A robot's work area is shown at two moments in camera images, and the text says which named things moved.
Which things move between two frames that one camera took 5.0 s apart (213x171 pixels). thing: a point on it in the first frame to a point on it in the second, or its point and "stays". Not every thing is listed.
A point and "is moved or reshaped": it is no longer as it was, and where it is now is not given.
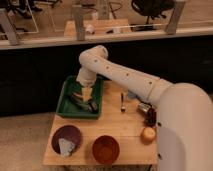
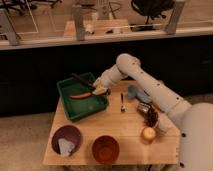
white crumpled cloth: x=65 y=146 stays
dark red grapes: x=151 y=117 stays
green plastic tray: x=66 y=107 is moved or reshaped
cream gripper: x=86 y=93 to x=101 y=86
